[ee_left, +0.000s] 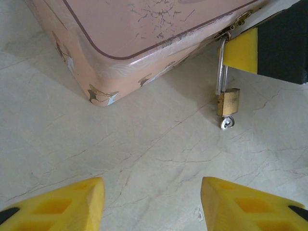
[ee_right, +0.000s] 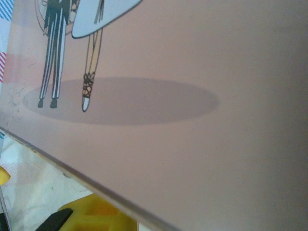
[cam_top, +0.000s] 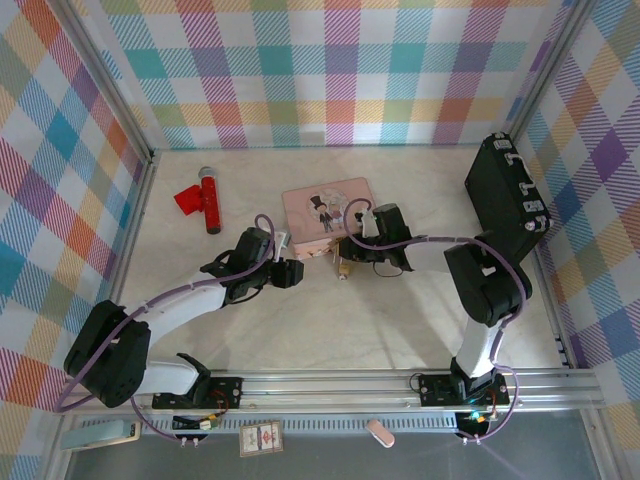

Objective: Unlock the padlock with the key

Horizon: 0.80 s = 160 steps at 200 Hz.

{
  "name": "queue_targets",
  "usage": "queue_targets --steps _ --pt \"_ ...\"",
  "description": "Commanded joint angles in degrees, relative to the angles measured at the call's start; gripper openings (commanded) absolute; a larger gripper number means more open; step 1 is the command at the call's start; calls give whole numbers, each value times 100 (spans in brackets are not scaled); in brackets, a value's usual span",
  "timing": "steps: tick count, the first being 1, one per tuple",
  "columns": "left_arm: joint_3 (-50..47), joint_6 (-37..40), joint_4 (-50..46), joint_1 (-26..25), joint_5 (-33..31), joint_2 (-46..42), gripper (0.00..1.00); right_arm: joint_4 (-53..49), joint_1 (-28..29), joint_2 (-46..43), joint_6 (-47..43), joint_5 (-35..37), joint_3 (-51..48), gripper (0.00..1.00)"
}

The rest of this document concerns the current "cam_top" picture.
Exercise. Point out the black briefcase with metal clasps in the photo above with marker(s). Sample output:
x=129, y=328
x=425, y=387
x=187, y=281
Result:
x=500, y=190

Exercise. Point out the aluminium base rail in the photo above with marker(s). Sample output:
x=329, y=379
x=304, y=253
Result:
x=325, y=390

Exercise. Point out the red glitter toy microphone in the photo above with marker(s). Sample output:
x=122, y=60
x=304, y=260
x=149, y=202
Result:
x=211, y=205

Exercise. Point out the pink cartoon couple tin box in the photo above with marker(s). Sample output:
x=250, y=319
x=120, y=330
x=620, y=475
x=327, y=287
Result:
x=310, y=220

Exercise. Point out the pink white eraser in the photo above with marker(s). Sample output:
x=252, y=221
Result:
x=381, y=433

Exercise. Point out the aluminium side floor rail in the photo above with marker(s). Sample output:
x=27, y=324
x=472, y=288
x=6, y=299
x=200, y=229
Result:
x=132, y=225
x=552, y=310

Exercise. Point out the red plastic block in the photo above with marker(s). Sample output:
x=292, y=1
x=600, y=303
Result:
x=187, y=200

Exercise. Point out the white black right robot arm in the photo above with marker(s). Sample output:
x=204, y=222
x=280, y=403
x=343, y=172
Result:
x=480, y=280

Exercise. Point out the aluminium corner post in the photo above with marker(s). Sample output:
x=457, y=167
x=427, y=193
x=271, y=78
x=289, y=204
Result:
x=105, y=85
x=550, y=70

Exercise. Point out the teal flat device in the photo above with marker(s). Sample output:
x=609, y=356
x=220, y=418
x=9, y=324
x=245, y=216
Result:
x=97, y=435

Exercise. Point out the playing card box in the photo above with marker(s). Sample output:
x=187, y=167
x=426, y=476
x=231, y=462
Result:
x=261, y=438

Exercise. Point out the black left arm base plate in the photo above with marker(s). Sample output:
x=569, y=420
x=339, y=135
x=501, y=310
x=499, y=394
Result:
x=230, y=392

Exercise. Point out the small brass padlock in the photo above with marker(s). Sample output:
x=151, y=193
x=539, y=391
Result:
x=344, y=272

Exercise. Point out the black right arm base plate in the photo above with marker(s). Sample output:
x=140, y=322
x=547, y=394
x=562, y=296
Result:
x=435, y=390

